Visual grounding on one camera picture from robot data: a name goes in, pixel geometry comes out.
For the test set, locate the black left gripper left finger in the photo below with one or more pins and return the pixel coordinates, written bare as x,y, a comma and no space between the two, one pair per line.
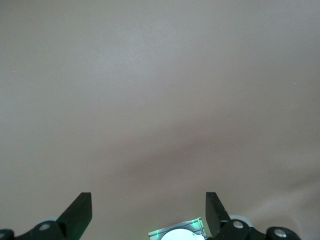
72,220

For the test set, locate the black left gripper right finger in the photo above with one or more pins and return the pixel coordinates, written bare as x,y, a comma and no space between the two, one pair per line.
217,220

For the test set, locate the brown table cover mat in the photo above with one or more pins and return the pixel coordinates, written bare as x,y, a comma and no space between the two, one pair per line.
160,100

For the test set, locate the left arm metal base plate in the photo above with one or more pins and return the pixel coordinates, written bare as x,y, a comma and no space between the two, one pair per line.
160,231

